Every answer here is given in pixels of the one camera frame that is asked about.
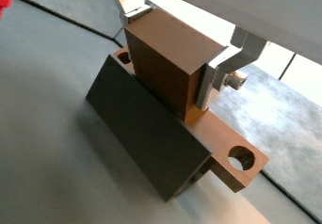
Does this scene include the brown T-shaped block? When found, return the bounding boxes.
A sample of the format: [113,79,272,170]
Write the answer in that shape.
[120,8,268,192]

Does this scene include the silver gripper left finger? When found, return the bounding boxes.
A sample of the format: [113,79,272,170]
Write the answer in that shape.
[113,0,152,26]

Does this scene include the black angle bracket fixture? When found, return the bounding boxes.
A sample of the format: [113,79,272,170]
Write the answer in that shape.
[87,56,209,200]

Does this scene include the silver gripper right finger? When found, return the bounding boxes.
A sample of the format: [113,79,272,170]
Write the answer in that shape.
[195,26,267,110]

